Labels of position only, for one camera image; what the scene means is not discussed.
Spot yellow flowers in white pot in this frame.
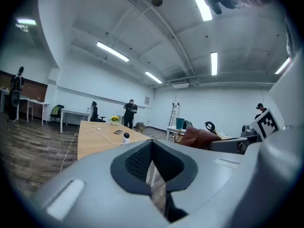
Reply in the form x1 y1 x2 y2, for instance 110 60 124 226
109 115 122 126

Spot chair with green backpack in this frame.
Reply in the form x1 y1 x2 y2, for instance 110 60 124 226
49 104 65 126

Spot white camera with black dome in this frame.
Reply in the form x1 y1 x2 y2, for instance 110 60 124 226
121 132 132 146

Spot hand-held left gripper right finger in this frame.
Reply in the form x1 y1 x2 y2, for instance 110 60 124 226
153 139 257 228

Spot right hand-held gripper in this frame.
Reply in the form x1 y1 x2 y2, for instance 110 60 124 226
210 108 281 154

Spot gold frame shelf cart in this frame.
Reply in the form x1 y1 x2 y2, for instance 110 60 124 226
174 128 188 144

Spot gripper-mounted fisheye camera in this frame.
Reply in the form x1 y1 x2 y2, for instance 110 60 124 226
241 124 258 137

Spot white charging cable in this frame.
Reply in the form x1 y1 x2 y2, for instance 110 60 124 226
85 126 124 146

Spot small white table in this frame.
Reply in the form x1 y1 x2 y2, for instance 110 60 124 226
166 125 188 141

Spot white floor cable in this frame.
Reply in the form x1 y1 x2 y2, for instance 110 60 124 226
59 124 80 173

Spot brown cloth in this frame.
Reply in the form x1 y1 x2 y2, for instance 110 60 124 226
181 126 221 150

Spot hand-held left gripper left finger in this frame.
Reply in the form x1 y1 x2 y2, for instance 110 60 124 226
35 139 171 228

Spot white desk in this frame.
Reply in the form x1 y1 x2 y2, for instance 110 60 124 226
59 108 92 133
19 97 50 127

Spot aluminium ladder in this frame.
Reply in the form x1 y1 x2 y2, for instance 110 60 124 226
168 102 181 128

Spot black office chair with headrest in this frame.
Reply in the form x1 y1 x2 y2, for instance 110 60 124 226
204 121 216 134

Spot ceiling tube light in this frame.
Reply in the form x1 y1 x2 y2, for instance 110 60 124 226
144 71 163 84
96 41 131 63
275 57 292 75
210 51 219 76
186 0 213 22
16 18 37 26

